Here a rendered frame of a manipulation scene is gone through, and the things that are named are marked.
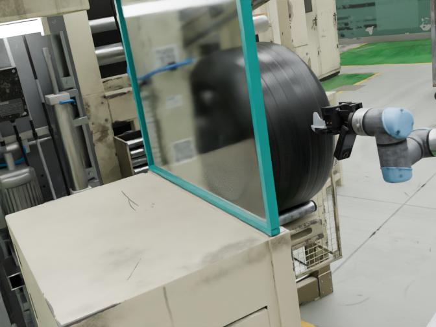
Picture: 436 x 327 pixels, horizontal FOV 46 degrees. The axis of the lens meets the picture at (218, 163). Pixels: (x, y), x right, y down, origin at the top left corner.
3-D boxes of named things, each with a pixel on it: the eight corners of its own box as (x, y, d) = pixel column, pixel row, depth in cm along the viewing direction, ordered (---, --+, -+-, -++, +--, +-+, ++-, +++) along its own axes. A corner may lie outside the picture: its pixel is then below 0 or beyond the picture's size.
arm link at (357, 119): (385, 132, 139) (362, 140, 135) (372, 132, 143) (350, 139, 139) (380, 104, 137) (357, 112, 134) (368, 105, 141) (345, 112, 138)
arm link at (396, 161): (425, 170, 137) (418, 130, 134) (405, 185, 130) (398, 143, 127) (398, 170, 143) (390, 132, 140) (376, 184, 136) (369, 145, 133)
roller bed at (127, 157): (141, 215, 203) (124, 142, 194) (128, 204, 216) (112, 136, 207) (185, 199, 212) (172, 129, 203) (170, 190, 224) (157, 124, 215)
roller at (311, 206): (228, 229, 171) (226, 237, 175) (235, 239, 169) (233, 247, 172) (311, 196, 186) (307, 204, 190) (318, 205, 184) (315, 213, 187)
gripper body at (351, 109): (338, 101, 152) (368, 100, 141) (343, 130, 153) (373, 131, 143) (318, 108, 148) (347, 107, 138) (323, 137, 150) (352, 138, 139)
